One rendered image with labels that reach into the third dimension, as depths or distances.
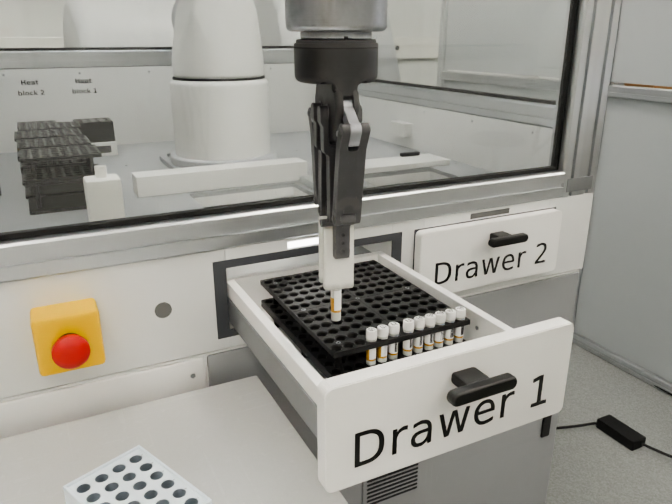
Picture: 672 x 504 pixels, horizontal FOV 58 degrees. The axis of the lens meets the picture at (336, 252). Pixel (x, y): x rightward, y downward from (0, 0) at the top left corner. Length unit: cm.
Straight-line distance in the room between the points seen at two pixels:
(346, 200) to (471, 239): 47
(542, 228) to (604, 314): 156
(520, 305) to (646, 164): 134
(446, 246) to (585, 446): 129
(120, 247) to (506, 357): 47
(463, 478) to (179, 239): 74
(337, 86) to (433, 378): 28
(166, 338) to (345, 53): 46
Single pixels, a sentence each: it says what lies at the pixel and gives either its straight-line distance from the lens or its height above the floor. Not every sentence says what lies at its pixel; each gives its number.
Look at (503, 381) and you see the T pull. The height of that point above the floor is 91.
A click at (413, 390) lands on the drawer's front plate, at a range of 57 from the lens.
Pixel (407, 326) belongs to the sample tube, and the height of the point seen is 91.
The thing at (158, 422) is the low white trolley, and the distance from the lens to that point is 80.
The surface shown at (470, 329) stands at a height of 87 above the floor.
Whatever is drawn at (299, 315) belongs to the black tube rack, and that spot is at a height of 90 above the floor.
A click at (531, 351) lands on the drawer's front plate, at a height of 91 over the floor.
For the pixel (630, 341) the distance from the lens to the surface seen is 257.
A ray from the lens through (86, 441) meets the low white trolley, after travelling 80.
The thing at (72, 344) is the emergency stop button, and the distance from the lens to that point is 74.
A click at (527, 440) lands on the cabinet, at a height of 44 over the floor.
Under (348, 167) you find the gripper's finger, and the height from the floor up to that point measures 110.
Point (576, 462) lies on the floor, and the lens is 206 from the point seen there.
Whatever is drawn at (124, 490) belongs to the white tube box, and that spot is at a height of 80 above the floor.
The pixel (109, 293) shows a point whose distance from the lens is 79.
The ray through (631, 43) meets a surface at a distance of 244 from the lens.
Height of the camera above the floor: 121
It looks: 20 degrees down
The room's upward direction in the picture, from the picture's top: straight up
